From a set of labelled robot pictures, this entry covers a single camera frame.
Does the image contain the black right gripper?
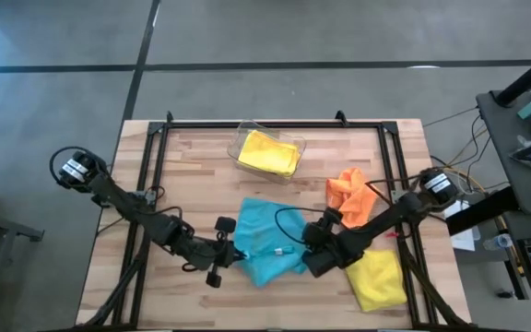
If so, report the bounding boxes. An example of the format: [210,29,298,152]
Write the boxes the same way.
[301,207,354,279]

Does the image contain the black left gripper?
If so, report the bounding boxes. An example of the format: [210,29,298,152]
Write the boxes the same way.
[181,216,248,290]

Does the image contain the blue microfiber towel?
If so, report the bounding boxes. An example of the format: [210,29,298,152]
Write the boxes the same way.
[232,196,311,288]

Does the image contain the orange microfiber towel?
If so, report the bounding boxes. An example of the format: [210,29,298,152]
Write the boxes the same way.
[324,166,381,230]

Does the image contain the yellow microfiber towel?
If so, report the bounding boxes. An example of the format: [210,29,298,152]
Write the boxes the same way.
[344,248,408,314]
[237,129,301,179]

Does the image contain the clear plastic bin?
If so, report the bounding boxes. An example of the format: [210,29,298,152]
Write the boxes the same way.
[227,119,307,185]

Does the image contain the white paper sheet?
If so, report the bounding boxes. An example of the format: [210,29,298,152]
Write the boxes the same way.
[442,197,482,253]

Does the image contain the clear plastic bottle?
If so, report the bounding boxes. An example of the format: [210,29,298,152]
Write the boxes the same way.
[483,233,513,252]

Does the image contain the grey side table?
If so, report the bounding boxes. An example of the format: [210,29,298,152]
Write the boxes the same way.
[475,82,531,214]

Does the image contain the black pole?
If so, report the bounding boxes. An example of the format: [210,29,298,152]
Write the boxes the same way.
[495,44,531,107]

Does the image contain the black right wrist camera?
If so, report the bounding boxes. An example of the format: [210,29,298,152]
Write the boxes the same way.
[309,225,336,253]

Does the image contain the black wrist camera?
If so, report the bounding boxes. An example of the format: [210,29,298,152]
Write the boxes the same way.
[309,225,336,253]
[209,242,234,267]

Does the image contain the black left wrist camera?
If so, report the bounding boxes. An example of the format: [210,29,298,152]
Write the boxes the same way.
[209,242,234,267]

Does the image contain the thin right wrist camera cable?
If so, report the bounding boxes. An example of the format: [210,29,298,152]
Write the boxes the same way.
[274,206,329,246]

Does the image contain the thin wrist camera cable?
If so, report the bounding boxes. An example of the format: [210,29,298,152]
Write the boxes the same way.
[274,206,329,246]
[147,206,202,274]

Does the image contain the thin left wrist camera cable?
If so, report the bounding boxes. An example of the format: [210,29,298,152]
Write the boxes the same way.
[147,206,202,274]

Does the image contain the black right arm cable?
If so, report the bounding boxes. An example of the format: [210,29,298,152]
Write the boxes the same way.
[364,176,426,205]

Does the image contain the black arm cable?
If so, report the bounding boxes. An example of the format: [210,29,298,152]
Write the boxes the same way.
[48,146,110,186]
[364,176,426,205]

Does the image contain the black aluminium frame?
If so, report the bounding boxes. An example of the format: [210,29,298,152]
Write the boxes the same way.
[80,120,474,332]

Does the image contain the thin black floor cable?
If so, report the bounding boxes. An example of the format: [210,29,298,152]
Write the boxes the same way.
[423,105,479,129]

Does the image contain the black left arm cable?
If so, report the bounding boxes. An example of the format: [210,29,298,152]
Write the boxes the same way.
[48,146,110,186]

